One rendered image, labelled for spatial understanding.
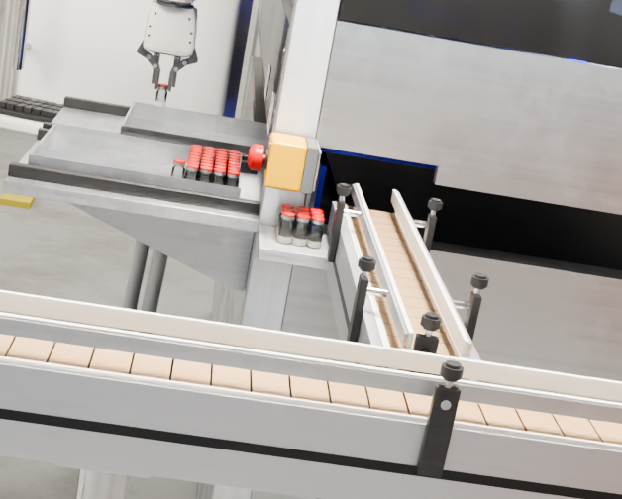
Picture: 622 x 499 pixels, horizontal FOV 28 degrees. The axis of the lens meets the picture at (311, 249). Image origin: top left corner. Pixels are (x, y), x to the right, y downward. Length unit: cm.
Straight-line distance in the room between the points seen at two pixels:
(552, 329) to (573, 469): 86
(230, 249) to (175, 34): 59
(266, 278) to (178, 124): 69
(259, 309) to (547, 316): 47
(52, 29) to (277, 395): 191
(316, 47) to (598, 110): 45
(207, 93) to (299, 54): 102
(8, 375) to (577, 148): 110
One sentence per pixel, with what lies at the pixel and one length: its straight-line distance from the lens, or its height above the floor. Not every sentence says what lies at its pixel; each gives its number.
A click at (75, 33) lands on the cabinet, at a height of 98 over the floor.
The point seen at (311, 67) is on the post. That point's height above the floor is 113.
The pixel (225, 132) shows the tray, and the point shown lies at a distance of 259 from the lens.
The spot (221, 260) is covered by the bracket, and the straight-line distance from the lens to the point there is 208.
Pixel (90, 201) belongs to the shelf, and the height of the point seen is 87.
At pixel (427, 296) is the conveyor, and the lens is 157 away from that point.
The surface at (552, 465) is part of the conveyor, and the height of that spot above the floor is 91.
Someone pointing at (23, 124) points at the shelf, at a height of 80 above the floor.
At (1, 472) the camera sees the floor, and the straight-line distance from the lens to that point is 298.
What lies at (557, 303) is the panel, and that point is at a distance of 206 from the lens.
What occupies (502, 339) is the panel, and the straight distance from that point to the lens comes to 206.
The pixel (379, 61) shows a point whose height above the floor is 116.
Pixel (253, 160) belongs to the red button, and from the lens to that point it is 185.
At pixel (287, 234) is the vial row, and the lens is 186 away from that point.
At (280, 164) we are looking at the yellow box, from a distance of 184.
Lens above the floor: 139
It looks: 16 degrees down
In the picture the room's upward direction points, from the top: 10 degrees clockwise
